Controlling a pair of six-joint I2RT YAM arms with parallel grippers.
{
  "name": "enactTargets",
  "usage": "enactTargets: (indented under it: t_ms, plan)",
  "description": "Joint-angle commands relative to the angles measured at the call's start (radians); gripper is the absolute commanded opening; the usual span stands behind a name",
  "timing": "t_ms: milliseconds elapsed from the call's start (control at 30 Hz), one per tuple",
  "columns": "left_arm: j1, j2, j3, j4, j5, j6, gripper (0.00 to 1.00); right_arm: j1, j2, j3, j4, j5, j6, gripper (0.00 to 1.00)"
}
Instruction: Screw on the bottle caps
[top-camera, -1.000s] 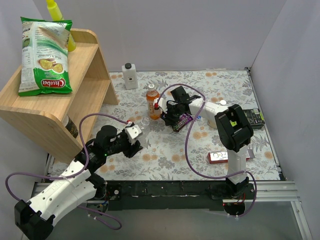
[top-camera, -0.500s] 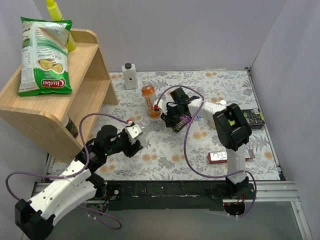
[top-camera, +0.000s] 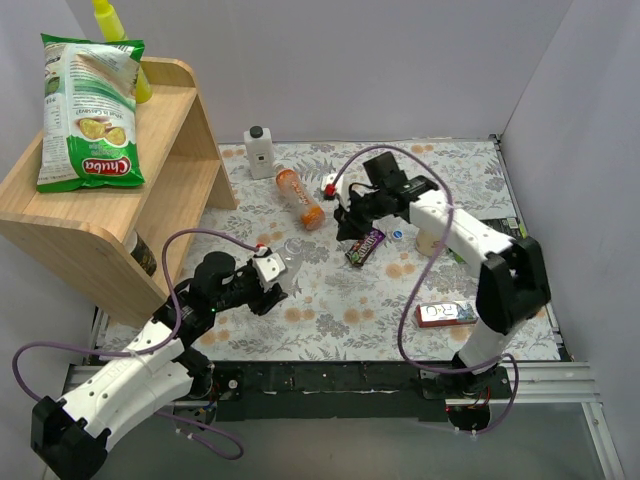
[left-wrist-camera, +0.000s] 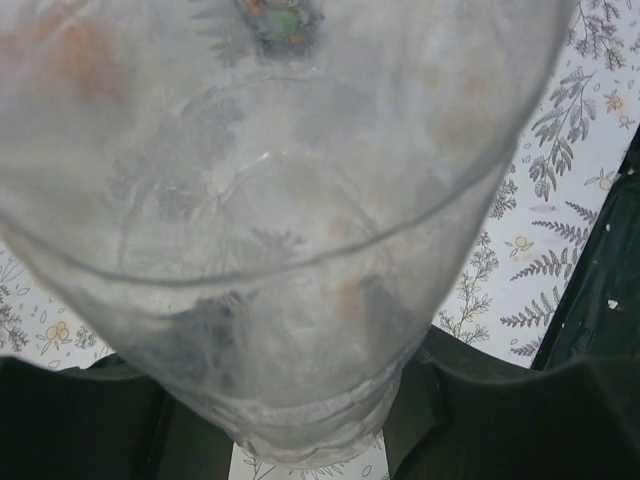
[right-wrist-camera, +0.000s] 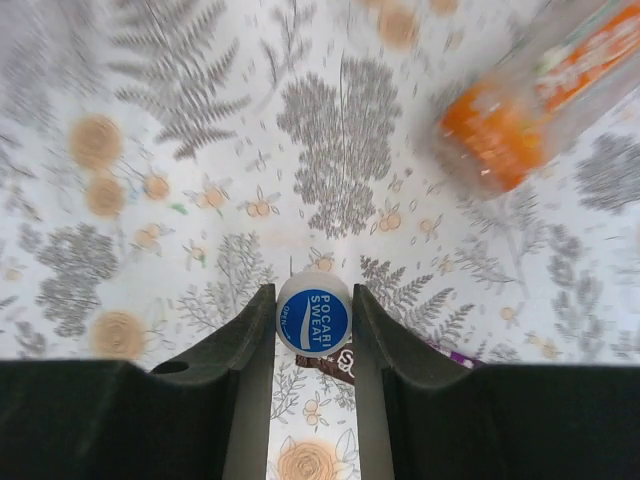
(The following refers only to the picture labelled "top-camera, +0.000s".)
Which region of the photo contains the aluminium frame rail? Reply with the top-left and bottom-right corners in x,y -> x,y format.
492,362 -> 626,480

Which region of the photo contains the purple candy bar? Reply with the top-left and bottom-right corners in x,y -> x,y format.
345,228 -> 386,268

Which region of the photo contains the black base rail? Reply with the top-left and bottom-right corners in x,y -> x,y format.
164,357 -> 516,426

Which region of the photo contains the wooden shelf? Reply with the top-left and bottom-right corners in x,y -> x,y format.
1,57 -> 237,327

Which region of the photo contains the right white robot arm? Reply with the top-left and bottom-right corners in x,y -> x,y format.
321,145 -> 551,398

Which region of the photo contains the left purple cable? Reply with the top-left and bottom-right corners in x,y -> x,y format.
12,228 -> 266,459

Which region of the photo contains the purple cable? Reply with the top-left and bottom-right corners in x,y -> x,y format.
12,228 -> 266,459
332,144 -> 519,436

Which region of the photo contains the cream lotion pump bottle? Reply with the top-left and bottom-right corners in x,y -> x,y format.
415,228 -> 444,258

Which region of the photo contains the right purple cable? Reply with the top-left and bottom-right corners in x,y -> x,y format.
332,144 -> 519,436

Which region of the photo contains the clear bottle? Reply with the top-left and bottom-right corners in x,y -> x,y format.
276,238 -> 303,292

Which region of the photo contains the red white toothpaste box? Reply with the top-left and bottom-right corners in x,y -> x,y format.
415,302 -> 478,328

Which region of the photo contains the green chips bag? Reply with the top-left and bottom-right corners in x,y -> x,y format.
36,33 -> 145,193

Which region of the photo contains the floral table mat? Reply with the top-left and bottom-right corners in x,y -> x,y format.
194,139 -> 560,361

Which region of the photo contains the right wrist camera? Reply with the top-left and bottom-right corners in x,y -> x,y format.
321,172 -> 350,209

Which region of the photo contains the yellow spray bottle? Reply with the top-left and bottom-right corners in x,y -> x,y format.
91,0 -> 153,105

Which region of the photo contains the orange soda bottle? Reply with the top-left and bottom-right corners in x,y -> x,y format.
275,164 -> 325,231

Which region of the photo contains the white square bottle black cap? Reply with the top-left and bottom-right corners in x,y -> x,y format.
244,125 -> 275,180

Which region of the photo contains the black green box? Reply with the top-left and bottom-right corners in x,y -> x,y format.
479,217 -> 527,252

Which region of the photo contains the dark jar under shelf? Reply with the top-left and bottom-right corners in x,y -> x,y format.
124,230 -> 157,276

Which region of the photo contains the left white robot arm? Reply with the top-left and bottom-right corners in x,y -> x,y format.
31,250 -> 301,479

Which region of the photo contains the green small box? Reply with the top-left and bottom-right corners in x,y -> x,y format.
449,249 -> 468,265

